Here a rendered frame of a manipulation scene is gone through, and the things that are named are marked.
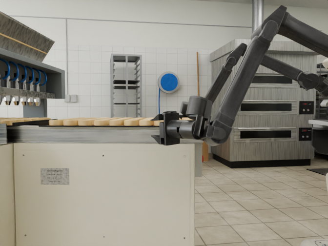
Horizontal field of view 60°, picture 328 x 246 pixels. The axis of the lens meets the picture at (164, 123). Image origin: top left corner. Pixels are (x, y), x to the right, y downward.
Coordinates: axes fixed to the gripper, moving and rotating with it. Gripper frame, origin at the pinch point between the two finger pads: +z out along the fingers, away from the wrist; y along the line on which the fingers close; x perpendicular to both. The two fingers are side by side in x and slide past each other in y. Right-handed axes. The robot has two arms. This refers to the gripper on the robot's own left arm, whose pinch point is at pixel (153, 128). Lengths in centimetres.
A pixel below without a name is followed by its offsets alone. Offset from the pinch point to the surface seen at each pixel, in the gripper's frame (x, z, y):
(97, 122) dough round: -9.6, 20.0, -2.3
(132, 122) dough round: -0.6, 10.8, -1.9
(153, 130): 6.0, 7.1, 1.6
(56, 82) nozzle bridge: 1, 80, -22
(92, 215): -11.6, 23.7, 33.3
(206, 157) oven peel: 349, 250, 86
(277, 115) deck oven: 391, 134, 11
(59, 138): -18.7, 32.7, 3.7
